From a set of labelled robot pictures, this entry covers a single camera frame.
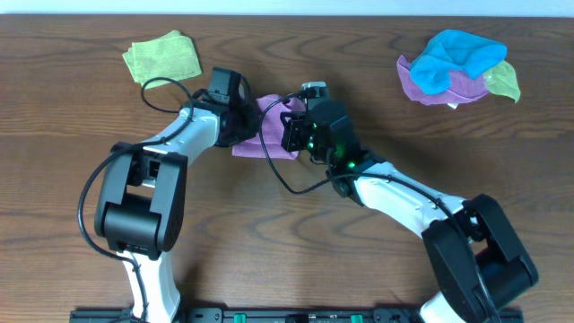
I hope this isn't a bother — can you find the folded green cloth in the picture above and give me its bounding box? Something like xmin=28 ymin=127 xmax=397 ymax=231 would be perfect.
xmin=122 ymin=31 xmax=203 ymax=85

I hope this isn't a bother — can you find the crumpled green cloth in pile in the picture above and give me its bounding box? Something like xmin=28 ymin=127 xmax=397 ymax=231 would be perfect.
xmin=483 ymin=60 xmax=521 ymax=103

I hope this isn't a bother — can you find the purple cloth in pile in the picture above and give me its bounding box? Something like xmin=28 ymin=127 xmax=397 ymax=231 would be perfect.
xmin=396 ymin=56 xmax=490 ymax=109

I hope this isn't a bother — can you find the blue microfiber cloth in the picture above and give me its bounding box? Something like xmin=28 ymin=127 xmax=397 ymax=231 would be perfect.
xmin=410 ymin=30 xmax=508 ymax=95

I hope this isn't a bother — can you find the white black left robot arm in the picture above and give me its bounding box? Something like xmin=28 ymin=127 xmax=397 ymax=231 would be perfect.
xmin=94 ymin=81 xmax=258 ymax=322

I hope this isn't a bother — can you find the black camera cable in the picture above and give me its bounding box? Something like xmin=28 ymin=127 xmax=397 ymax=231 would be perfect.
xmin=258 ymin=92 xmax=501 ymax=323
xmin=76 ymin=76 xmax=212 ymax=323

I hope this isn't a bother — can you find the black right camera cable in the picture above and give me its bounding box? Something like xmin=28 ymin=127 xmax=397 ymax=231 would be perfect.
xmin=258 ymin=92 xmax=501 ymax=323

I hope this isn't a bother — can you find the purple microfiber cloth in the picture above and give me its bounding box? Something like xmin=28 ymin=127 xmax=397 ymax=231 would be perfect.
xmin=232 ymin=98 xmax=305 ymax=160

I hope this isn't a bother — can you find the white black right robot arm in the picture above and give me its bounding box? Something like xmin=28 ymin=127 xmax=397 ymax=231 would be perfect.
xmin=280 ymin=100 xmax=539 ymax=322

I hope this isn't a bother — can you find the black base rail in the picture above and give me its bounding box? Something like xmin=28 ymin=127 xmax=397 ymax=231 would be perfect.
xmin=69 ymin=306 xmax=525 ymax=323

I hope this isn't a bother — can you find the black left camera cable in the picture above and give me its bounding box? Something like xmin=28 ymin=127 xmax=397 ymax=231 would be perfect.
xmin=76 ymin=76 xmax=212 ymax=323

